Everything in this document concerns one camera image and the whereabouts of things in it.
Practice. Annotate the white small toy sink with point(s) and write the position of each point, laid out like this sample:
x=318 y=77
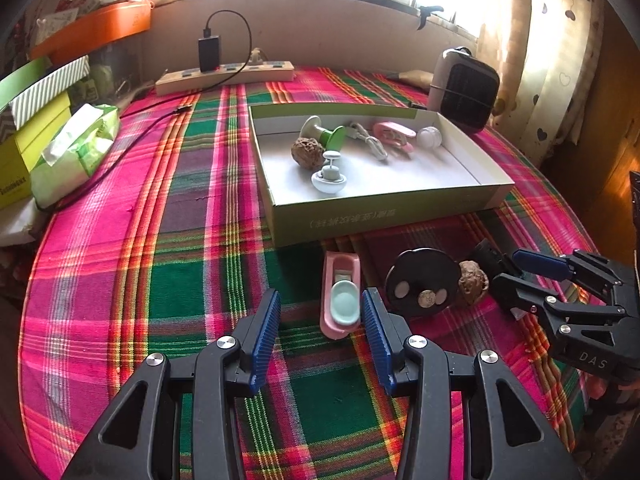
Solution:
x=329 y=176

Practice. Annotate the tan pointed object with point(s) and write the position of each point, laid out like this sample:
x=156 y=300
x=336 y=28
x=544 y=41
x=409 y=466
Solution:
x=410 y=79

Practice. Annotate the pink clip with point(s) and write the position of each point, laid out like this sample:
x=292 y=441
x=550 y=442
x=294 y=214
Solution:
x=395 y=135

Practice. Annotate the green tissue pack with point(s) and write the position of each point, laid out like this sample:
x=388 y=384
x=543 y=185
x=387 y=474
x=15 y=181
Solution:
x=75 y=152

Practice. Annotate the pink toy bathtub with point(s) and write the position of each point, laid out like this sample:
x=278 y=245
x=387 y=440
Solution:
x=340 y=297

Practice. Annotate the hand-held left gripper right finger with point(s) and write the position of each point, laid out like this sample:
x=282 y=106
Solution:
x=376 y=340

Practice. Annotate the black disc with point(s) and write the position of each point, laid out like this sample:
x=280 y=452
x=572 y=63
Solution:
x=425 y=270

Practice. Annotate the black window clip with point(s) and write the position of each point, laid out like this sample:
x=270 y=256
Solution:
x=428 y=10

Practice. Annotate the beige and black heater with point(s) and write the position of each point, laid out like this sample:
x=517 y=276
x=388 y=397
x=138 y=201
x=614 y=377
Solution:
x=467 y=92

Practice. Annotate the yellow-green box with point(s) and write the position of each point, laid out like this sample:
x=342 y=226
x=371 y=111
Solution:
x=27 y=165

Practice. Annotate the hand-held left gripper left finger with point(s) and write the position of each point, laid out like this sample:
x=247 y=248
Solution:
x=265 y=332

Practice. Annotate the white plug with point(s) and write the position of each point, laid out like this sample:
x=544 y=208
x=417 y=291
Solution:
x=256 y=56

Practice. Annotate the heart print curtain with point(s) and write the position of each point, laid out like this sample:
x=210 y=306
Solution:
x=555 y=60

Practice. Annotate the black charger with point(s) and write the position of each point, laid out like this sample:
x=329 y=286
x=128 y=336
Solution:
x=209 y=53

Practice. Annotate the green and white spool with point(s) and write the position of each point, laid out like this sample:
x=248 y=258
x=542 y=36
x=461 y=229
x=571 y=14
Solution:
x=321 y=132

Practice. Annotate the orange tray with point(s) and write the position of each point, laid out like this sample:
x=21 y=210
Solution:
x=100 y=25

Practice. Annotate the brown walnut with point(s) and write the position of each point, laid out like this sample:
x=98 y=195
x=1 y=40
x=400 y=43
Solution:
x=307 y=150
x=472 y=281

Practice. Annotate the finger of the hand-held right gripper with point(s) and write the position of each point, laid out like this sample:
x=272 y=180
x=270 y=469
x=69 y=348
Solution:
x=542 y=263
x=515 y=292

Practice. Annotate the plaid cloth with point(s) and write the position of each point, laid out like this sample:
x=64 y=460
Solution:
x=175 y=260

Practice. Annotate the striped box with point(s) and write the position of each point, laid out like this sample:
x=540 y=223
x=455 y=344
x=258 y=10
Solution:
x=47 y=87

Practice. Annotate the green cardboard box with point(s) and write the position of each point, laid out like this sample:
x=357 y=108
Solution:
x=380 y=210

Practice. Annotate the silver coin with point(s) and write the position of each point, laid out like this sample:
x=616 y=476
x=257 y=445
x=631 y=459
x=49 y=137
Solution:
x=426 y=299

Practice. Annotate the cream power strip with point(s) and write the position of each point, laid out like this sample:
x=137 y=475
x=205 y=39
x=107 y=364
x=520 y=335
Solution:
x=230 y=79

